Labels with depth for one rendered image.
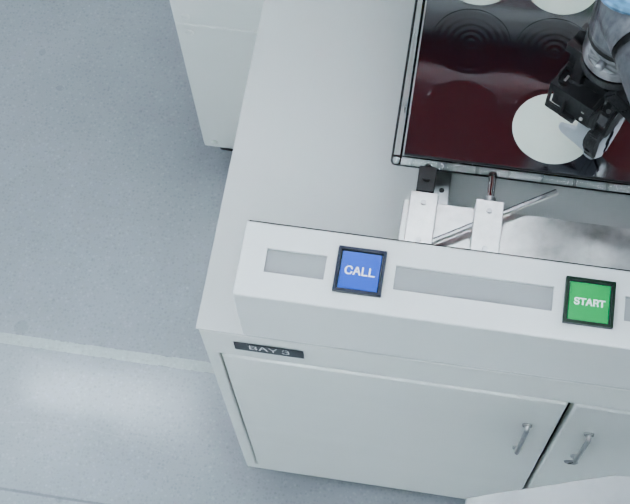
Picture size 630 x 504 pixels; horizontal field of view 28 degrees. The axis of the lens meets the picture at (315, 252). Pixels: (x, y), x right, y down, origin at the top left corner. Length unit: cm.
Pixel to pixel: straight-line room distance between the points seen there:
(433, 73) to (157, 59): 119
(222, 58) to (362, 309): 89
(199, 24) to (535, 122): 74
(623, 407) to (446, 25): 54
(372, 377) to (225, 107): 87
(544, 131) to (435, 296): 29
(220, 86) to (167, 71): 43
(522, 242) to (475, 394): 22
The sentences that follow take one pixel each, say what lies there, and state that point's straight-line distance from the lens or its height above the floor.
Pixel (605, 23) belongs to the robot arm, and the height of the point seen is 122.
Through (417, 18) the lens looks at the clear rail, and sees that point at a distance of 167.
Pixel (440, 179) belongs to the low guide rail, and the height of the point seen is 85.
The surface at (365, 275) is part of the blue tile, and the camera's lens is 143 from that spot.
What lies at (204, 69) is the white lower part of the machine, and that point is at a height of 38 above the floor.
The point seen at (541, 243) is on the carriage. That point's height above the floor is 88.
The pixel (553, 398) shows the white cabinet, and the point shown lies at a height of 74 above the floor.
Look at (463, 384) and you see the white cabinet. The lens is 162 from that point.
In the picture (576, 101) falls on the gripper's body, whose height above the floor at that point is 105.
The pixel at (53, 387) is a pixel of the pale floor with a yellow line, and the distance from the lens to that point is 246.
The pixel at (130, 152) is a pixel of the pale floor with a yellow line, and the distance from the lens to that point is 263.
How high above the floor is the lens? 229
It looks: 67 degrees down
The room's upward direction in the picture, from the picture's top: 5 degrees counter-clockwise
